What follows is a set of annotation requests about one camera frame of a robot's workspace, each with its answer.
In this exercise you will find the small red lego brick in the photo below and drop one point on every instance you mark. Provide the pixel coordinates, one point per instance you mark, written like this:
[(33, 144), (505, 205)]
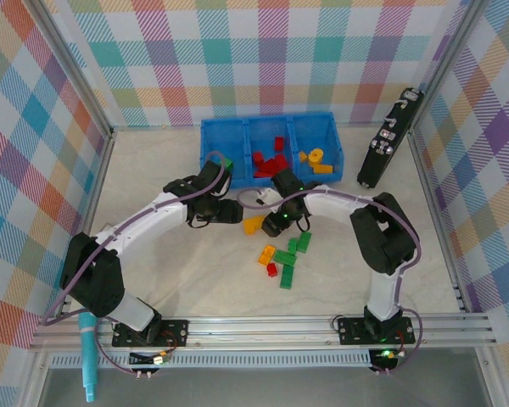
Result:
[(272, 269)]

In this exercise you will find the teal marker pen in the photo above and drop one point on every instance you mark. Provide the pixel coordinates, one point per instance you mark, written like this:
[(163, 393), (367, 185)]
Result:
[(88, 360)]

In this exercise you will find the small yellow lego brick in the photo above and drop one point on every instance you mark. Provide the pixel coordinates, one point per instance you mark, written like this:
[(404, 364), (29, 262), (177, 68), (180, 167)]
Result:
[(303, 157)]

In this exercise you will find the blue three-compartment bin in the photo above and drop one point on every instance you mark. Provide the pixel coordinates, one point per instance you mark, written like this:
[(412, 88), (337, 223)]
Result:
[(225, 140)]

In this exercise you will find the yellow power connector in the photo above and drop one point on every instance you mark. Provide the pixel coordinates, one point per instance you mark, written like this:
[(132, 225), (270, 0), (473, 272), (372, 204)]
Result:
[(162, 358), (389, 354)]

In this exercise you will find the translucent orange lego brick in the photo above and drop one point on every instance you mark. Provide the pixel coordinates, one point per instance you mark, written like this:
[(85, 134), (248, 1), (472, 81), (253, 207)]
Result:
[(266, 255)]

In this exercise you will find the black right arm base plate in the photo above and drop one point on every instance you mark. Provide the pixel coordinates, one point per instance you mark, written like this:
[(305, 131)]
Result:
[(352, 330)]

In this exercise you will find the aluminium frame post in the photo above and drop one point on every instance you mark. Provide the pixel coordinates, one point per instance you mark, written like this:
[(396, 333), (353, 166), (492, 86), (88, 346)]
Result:
[(74, 68), (449, 59)]

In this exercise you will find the long green lego brick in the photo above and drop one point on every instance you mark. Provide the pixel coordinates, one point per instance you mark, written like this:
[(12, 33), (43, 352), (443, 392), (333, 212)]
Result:
[(292, 246), (287, 277), (304, 242)]

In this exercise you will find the black case with metal latches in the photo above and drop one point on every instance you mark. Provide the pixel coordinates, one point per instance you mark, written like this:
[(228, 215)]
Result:
[(386, 140)]

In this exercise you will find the aluminium frame rail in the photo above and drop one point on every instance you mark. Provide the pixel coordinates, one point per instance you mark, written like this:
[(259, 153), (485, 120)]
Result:
[(258, 332)]

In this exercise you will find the wide green lego brick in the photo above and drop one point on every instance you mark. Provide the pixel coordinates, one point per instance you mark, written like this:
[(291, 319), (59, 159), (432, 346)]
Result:
[(285, 257)]

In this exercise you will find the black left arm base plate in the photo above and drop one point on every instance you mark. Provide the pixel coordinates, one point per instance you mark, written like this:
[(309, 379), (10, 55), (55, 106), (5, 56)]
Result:
[(174, 332)]

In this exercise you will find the aluminium side rail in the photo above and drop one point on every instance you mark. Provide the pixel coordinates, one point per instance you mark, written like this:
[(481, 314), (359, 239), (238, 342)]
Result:
[(104, 152), (436, 212)]

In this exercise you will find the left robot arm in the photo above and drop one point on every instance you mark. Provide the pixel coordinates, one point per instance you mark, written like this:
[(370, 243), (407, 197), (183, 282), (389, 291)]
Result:
[(93, 275)]

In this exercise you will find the round yellow lego piece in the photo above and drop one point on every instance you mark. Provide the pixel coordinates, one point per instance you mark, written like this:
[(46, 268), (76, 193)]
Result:
[(316, 156)]

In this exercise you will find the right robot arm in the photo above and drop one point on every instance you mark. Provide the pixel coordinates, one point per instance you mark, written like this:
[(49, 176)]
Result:
[(386, 237)]

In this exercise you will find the small green lego brick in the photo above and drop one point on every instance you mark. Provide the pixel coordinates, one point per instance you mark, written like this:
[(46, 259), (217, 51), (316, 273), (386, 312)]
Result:
[(227, 163)]

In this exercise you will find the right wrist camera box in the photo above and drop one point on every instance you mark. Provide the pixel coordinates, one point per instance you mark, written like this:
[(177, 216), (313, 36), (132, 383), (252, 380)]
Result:
[(266, 197)]

